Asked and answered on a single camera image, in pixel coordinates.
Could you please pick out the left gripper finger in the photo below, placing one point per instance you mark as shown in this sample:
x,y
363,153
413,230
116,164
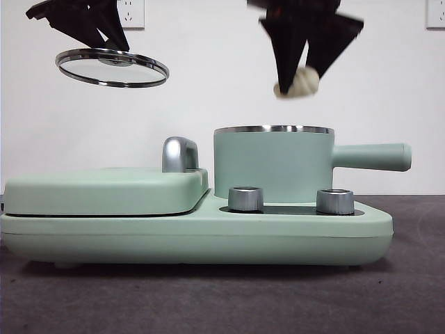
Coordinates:
x,y
112,24
78,28

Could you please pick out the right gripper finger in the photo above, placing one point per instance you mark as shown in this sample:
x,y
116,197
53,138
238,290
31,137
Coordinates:
x,y
286,48
333,38

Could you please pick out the twisted white bun green specks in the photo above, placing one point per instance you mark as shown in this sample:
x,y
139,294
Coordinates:
x,y
306,83

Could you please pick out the glass pot lid green knob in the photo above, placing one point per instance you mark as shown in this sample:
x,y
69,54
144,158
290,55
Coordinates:
x,y
111,69

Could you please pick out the silver control knob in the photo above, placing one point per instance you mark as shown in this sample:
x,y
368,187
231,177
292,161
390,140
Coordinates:
x,y
334,202
245,200

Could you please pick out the green hinged griddle cover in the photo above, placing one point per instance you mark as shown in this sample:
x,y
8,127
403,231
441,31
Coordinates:
x,y
97,195

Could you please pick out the green breakfast machine base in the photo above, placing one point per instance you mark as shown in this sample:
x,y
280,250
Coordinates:
x,y
174,236

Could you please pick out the white wall socket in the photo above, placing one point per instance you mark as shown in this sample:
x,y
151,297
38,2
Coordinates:
x,y
133,15
436,14

